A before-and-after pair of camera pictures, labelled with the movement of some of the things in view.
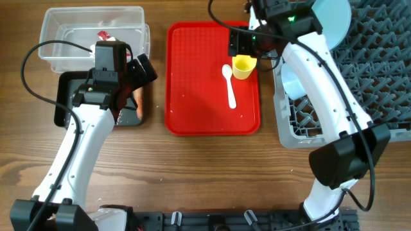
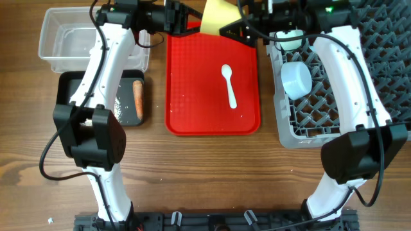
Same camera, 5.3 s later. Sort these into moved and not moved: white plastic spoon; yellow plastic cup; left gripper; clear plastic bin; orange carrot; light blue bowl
Moved: yellow plastic cup; left gripper
Not moved: light blue bowl; clear plastic bin; white plastic spoon; orange carrot
